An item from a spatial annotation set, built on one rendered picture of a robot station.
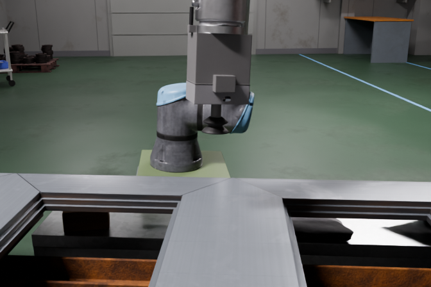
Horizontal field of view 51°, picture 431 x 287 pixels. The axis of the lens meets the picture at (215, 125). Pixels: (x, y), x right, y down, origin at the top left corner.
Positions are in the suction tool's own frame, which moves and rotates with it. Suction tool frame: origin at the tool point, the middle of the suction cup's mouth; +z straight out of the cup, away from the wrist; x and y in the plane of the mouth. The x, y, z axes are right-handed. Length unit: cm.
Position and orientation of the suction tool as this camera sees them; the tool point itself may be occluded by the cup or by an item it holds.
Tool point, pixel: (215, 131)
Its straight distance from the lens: 71.1
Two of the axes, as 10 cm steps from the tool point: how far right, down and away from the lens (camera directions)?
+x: -2.6, -1.9, 9.5
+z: -0.4, 9.8, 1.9
